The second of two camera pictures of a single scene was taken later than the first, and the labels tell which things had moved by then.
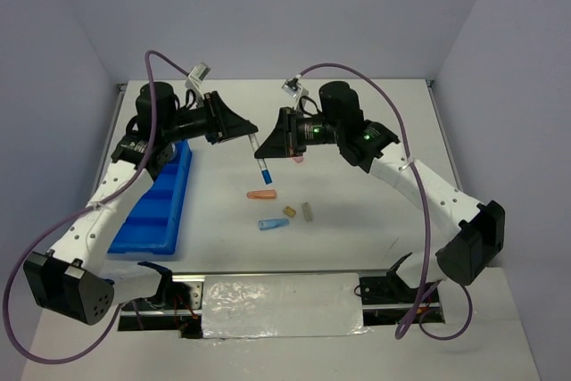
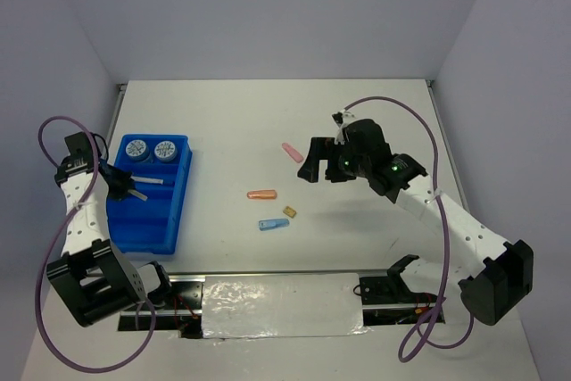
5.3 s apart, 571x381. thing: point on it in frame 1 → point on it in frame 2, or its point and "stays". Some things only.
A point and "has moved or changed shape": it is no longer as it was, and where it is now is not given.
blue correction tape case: x=272 y=223 stays
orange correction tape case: x=269 y=194 stays
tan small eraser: x=290 y=211 stays
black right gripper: x=276 y=146 → x=324 y=148
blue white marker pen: x=263 y=167 has moved or changed shape
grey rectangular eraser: x=307 y=211 has moved or changed shape
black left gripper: x=223 y=124 → x=124 y=185
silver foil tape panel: x=281 y=305 stays
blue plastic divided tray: x=154 y=227 stays
